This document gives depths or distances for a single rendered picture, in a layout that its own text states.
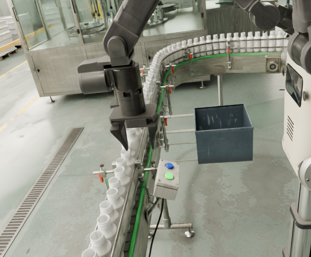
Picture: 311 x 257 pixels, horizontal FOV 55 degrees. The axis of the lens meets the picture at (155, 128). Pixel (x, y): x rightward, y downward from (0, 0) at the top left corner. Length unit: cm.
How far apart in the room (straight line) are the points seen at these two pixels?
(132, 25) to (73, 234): 220
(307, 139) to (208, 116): 113
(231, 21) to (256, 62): 371
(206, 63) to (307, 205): 196
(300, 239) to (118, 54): 93
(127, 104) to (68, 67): 438
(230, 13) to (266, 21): 543
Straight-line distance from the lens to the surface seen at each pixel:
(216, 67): 289
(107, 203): 96
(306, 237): 124
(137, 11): 59
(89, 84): 65
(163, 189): 107
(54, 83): 520
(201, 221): 247
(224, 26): 650
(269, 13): 105
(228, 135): 170
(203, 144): 172
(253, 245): 233
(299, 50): 64
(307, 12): 63
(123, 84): 63
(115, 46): 59
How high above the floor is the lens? 176
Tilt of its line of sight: 28 degrees down
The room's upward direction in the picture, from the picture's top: 9 degrees counter-clockwise
